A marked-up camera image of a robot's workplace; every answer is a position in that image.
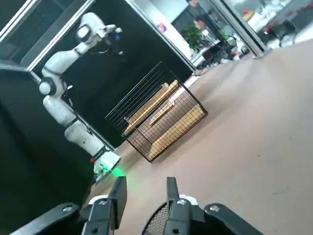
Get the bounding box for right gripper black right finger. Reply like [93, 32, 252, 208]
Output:
[163, 176, 266, 235]

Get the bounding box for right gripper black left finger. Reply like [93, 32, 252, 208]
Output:
[9, 176, 128, 235]

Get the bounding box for black wire shelf, wooden boards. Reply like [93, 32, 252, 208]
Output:
[105, 61, 208, 163]

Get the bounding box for aluminium frame post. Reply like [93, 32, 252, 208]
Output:
[220, 0, 272, 59]

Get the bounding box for seated person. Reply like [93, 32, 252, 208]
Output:
[192, 13, 210, 34]

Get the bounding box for black mesh pen holder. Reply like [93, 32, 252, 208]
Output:
[141, 202, 172, 235]

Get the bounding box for standing person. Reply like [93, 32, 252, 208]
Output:
[185, 0, 204, 16]

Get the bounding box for green potted plant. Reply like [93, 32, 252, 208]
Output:
[181, 23, 204, 49]

